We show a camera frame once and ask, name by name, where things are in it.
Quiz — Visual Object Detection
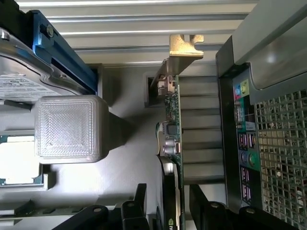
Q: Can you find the grey 3D-printed parts rack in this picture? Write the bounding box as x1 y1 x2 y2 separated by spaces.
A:
0 63 227 230

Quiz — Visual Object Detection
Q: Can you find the grey open PC case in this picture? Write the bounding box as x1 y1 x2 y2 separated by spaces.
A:
215 0 307 230

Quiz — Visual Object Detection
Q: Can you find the CPU chip with green edge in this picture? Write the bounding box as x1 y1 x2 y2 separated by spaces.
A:
0 135 43 185

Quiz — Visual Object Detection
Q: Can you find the silver hard disk drive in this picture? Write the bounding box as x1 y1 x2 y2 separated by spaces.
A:
0 26 82 104

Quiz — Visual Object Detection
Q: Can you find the blue disk drive caddy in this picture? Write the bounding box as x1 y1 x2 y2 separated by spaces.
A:
30 9 98 94

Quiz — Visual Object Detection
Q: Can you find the green graphics card with bracket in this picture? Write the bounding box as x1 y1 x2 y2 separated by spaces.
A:
148 34 204 230

